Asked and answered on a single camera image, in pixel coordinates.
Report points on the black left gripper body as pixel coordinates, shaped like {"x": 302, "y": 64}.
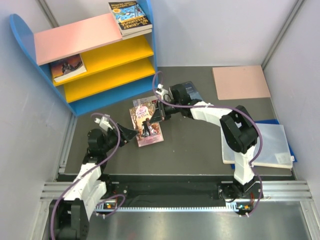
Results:
{"x": 114, "y": 137}

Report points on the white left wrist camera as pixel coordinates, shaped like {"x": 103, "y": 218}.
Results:
{"x": 103, "y": 121}

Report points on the blue pink yellow bookshelf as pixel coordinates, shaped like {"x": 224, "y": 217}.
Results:
{"x": 117, "y": 68}

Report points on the pink board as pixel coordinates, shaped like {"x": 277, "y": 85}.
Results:
{"x": 240, "y": 82}

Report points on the orange lantern cover paperback book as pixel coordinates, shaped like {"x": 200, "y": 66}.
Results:
{"x": 136, "y": 34}

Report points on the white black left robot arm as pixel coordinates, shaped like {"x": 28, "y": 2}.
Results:
{"x": 69, "y": 215}

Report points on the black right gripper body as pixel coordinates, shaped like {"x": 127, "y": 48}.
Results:
{"x": 166, "y": 110}

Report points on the clear white file folder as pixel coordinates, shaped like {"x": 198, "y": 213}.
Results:
{"x": 275, "y": 151}

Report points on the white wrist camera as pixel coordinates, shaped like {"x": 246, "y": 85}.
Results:
{"x": 103, "y": 121}
{"x": 160, "y": 92}

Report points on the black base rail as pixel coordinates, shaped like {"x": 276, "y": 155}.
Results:
{"x": 174, "y": 191}

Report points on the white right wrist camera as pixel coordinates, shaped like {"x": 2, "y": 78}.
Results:
{"x": 160, "y": 92}

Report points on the red pink picture book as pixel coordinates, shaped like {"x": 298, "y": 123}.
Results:
{"x": 145, "y": 100}

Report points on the book on shelf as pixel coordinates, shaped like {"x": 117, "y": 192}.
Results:
{"x": 66, "y": 68}

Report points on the blue treehouse paperback book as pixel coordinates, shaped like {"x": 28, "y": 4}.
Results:
{"x": 129, "y": 17}

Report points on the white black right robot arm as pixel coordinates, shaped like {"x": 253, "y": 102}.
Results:
{"x": 239, "y": 131}

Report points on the pink purple paperback book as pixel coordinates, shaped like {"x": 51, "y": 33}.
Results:
{"x": 148, "y": 133}

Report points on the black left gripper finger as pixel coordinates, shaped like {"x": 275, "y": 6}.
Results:
{"x": 127, "y": 138}
{"x": 126, "y": 131}

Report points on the dark blue paperback book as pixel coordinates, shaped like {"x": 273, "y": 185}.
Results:
{"x": 191, "y": 90}

